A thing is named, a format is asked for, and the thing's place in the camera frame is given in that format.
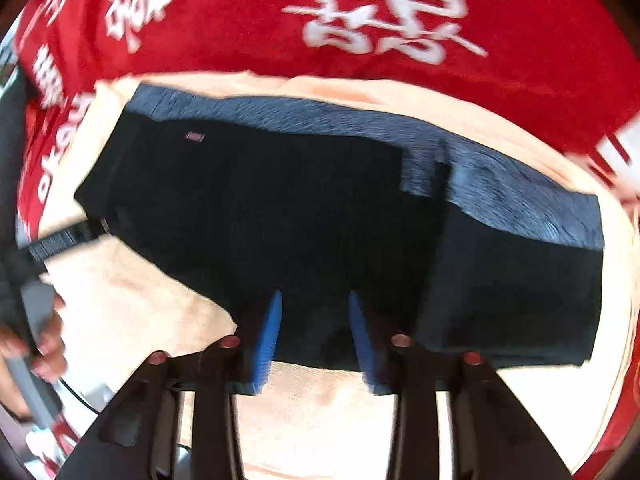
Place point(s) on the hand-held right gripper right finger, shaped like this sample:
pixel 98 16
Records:
pixel 362 345

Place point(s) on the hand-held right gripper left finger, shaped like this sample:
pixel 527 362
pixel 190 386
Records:
pixel 267 345

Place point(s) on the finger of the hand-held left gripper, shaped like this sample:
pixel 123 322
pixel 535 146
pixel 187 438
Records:
pixel 60 242

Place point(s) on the black pants with blue trim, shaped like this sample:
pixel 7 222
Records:
pixel 275 210

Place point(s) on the person's left hand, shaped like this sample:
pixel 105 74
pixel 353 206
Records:
pixel 50 355

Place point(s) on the peach blanket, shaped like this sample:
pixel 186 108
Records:
pixel 125 285

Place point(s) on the red printed blanket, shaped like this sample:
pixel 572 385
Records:
pixel 250 20

